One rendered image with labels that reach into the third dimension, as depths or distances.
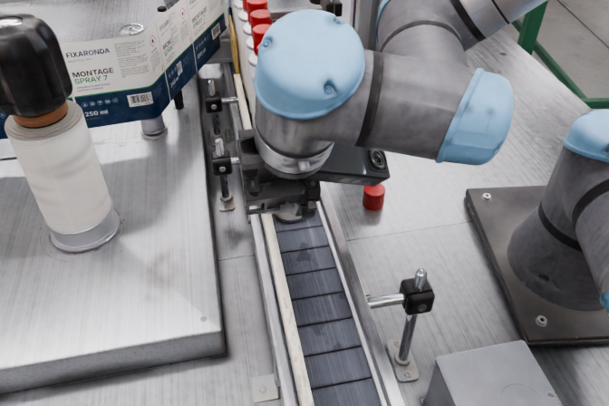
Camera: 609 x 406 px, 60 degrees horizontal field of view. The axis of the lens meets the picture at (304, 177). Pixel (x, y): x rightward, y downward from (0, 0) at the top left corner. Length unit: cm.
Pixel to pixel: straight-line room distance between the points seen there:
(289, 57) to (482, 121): 15
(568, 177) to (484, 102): 27
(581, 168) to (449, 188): 30
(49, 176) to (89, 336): 19
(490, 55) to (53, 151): 98
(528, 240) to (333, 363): 30
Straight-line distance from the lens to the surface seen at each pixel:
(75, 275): 74
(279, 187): 55
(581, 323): 75
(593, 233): 60
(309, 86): 35
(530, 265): 74
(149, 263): 72
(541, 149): 104
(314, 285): 67
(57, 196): 70
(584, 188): 63
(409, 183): 89
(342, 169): 54
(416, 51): 44
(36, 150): 66
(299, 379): 56
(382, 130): 39
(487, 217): 83
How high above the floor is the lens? 140
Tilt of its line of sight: 40 degrees down
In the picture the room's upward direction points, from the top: straight up
